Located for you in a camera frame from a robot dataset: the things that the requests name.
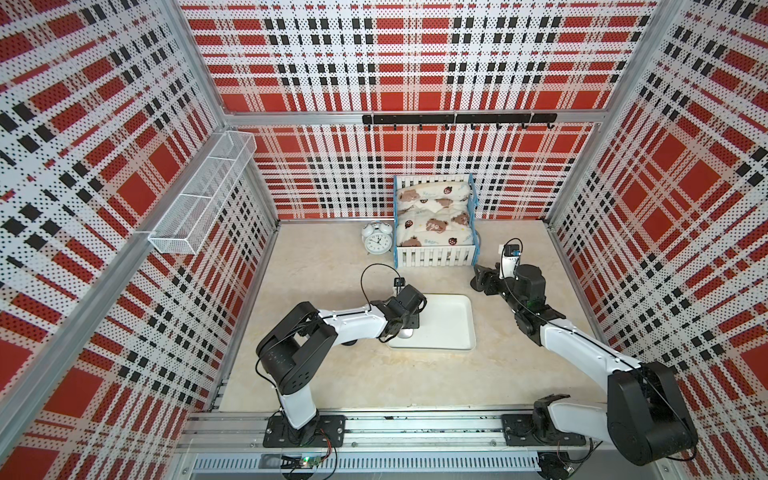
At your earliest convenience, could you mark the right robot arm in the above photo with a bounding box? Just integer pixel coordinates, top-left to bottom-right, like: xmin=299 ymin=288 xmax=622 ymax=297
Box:
xmin=470 ymin=264 xmax=699 ymax=466

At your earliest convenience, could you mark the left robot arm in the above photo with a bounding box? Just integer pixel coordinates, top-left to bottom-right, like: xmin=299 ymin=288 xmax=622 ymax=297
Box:
xmin=256 ymin=285 xmax=428 ymax=431

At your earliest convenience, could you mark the white storage tray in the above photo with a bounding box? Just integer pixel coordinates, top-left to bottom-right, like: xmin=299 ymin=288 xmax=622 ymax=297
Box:
xmin=388 ymin=294 xmax=476 ymax=351

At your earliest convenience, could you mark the toy crib white blue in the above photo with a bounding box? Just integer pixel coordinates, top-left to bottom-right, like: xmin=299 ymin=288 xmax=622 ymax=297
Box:
xmin=393 ymin=174 xmax=480 ymax=267

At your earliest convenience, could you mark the white alarm clock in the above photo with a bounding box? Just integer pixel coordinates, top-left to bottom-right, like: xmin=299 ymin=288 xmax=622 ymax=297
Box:
xmin=361 ymin=221 xmax=394 ymax=255

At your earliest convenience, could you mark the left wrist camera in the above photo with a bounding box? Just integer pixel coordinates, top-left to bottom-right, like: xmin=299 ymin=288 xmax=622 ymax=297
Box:
xmin=393 ymin=276 xmax=406 ymax=295

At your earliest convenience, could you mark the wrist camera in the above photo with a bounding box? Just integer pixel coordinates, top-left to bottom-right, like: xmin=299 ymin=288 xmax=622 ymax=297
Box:
xmin=499 ymin=242 xmax=521 ymax=279
xmin=393 ymin=276 xmax=406 ymax=295

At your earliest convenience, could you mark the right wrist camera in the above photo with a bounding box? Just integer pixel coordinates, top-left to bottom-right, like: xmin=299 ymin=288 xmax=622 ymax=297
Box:
xmin=499 ymin=242 xmax=521 ymax=279

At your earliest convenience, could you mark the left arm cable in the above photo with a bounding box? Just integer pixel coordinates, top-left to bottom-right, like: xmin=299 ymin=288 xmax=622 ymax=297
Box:
xmin=359 ymin=262 xmax=403 ymax=307

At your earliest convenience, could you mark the aluminium front rail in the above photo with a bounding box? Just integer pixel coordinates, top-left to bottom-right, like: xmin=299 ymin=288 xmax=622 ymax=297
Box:
xmin=168 ymin=408 xmax=683 ymax=479

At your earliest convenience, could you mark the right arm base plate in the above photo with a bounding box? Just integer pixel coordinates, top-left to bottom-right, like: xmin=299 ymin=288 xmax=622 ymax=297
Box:
xmin=501 ymin=412 xmax=588 ymax=447

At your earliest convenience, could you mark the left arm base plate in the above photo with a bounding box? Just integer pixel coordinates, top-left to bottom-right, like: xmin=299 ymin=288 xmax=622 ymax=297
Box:
xmin=262 ymin=412 xmax=347 ymax=449

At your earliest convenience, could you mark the black hook rail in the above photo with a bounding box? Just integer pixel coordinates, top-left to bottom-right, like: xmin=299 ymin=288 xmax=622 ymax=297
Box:
xmin=362 ymin=113 xmax=558 ymax=127

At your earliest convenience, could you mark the white wire basket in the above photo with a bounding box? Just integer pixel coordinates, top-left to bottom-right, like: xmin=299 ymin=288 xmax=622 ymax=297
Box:
xmin=148 ymin=130 xmax=256 ymax=255

